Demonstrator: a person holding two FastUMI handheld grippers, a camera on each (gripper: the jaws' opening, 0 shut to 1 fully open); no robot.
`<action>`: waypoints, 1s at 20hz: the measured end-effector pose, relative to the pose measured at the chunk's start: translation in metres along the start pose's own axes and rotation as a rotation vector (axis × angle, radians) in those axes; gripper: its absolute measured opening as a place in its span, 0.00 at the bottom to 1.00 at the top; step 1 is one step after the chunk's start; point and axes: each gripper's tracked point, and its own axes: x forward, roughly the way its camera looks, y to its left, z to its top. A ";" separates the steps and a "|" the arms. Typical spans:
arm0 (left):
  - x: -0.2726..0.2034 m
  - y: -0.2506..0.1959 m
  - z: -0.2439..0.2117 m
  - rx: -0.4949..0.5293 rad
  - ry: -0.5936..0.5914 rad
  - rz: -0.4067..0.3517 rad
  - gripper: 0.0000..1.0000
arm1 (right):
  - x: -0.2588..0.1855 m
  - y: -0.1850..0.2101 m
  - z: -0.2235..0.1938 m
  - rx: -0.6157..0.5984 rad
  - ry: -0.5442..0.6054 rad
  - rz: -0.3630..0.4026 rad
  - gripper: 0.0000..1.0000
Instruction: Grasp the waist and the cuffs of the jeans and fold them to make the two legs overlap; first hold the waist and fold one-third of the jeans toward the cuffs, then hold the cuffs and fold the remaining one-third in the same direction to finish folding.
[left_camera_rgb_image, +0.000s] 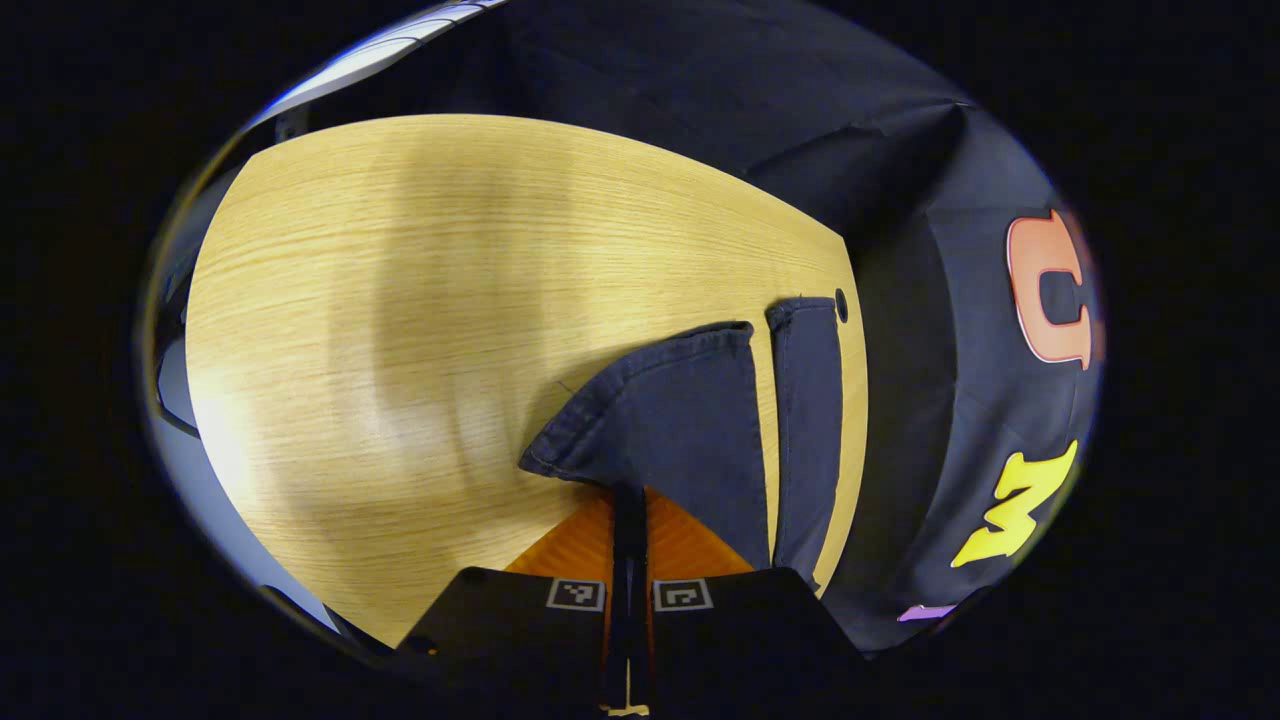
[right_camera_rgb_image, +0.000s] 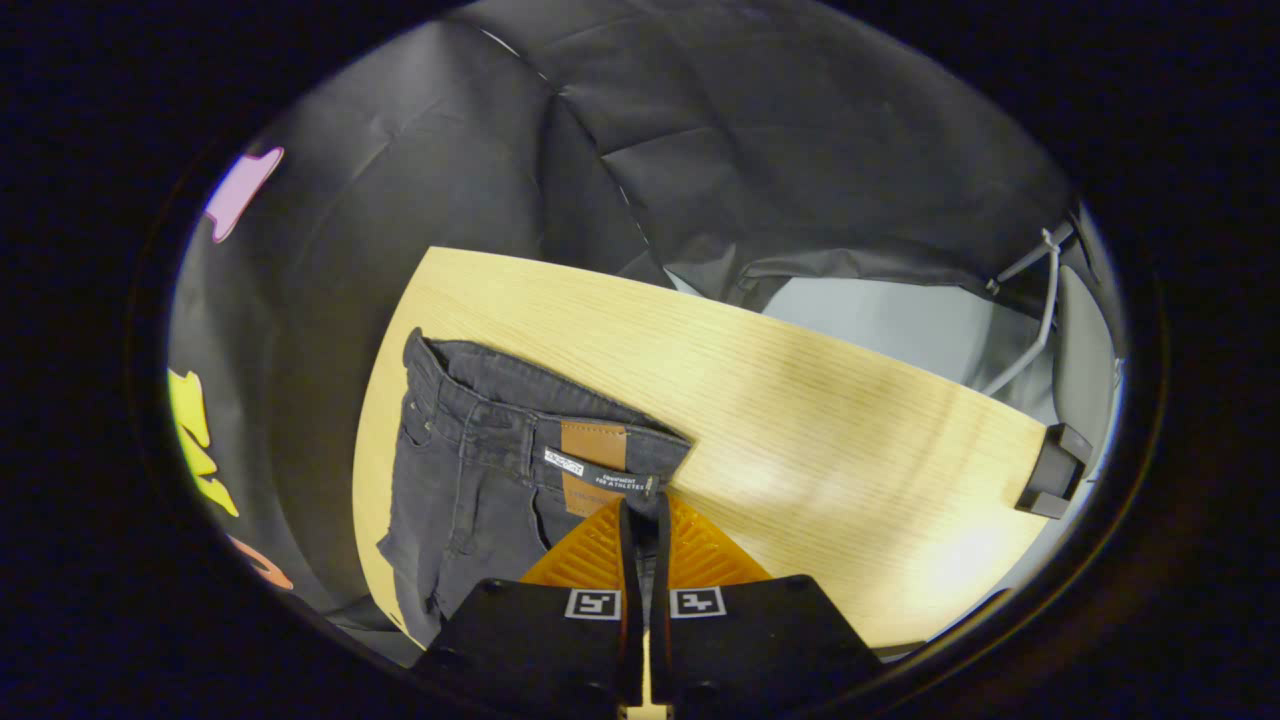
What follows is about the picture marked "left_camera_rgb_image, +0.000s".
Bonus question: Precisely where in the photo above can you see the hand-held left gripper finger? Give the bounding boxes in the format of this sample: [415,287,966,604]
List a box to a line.
[630,484,867,717]
[393,484,631,717]

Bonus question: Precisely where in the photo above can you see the dark grey jeans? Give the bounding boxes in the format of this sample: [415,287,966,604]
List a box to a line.
[518,296,846,593]

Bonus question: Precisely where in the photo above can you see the black backdrop cloth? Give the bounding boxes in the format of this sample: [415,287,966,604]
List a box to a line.
[430,0,1106,656]

